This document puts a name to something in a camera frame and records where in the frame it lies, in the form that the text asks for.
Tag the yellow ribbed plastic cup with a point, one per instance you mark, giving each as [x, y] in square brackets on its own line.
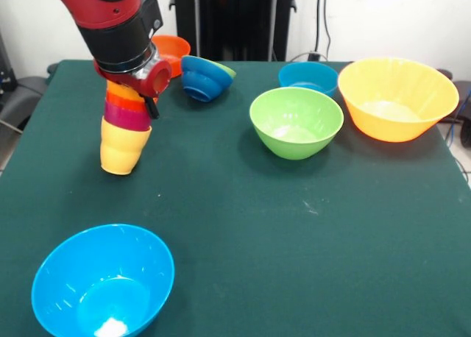
[121, 149]

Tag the large light blue bowl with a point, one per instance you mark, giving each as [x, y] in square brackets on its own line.
[103, 282]

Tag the large green bowl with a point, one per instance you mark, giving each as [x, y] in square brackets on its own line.
[296, 127]

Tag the orange ribbed plastic cup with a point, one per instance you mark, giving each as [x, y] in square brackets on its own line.
[119, 90]

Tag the dark grey pedestal leg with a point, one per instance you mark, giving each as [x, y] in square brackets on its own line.
[22, 94]

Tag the large yellow bowl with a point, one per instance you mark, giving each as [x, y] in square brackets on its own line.
[397, 98]

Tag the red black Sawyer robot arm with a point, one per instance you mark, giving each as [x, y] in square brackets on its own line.
[110, 28]

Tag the red plastic cup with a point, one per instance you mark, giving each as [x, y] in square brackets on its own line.
[123, 103]

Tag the red plastic bowl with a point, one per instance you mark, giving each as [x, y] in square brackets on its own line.
[174, 48]

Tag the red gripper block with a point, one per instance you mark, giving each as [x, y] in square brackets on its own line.
[154, 81]

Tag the dark green tablecloth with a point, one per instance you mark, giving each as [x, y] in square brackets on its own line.
[228, 241]

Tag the small light blue bowl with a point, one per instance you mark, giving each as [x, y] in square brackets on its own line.
[307, 76]

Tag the purple plastic cup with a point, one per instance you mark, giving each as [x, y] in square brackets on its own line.
[125, 118]

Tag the small green ribbed bowl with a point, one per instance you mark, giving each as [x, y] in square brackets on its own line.
[229, 71]

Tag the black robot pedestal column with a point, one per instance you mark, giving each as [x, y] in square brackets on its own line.
[235, 20]

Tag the dark blue bowl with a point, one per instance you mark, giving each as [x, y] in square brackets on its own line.
[202, 79]

